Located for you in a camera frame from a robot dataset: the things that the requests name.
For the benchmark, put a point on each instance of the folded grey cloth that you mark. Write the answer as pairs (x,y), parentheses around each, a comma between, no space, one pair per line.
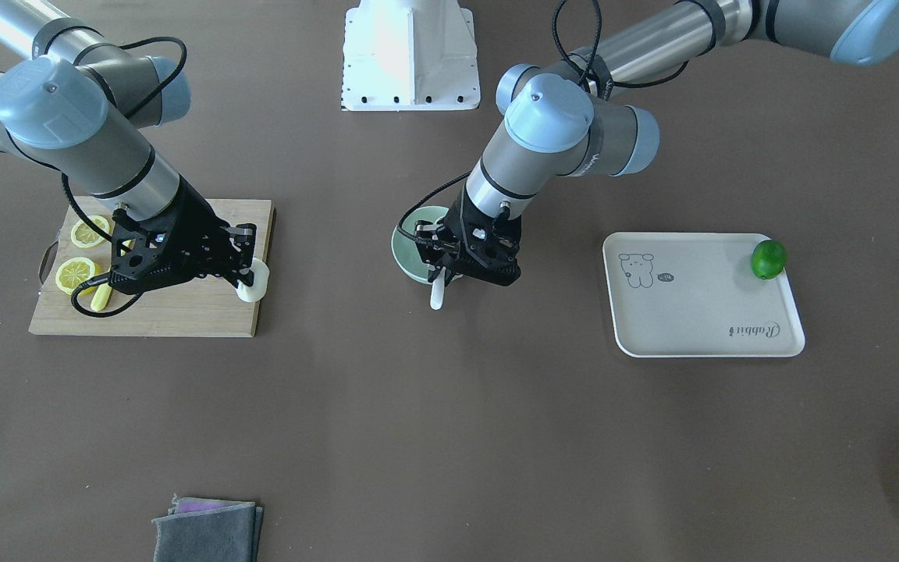
(200,529)

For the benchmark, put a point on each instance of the green lime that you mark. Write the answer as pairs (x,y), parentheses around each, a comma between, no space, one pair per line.
(768,259)

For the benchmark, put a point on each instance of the beige rabbit serving tray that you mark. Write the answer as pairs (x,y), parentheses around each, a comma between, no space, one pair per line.
(695,295)

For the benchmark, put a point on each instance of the lemon half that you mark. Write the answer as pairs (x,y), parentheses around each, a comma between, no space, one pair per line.
(75,271)

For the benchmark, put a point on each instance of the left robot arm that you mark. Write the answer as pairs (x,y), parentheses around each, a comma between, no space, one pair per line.
(558,121)

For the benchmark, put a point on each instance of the light green ceramic bowl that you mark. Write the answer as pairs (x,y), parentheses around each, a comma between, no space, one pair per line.
(405,252)

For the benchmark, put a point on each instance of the yellow plastic knife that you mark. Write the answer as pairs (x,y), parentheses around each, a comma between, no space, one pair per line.
(101,298)

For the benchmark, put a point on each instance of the lemon slice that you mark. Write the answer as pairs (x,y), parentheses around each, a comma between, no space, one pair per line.
(92,233)

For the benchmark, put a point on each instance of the wooden cutting board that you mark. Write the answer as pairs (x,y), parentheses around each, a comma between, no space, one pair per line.
(207,307)

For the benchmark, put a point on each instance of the white ceramic spoon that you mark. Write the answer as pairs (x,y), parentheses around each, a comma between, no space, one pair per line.
(437,296)

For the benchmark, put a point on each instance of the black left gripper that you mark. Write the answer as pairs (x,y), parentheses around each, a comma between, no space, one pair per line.
(463,218)

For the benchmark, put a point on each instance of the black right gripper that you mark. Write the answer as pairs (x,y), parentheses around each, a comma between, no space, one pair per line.
(198,218)

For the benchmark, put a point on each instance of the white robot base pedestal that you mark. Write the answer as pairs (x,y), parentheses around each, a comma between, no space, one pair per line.
(409,56)

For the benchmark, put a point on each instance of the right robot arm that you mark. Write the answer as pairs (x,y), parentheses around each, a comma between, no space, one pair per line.
(76,104)

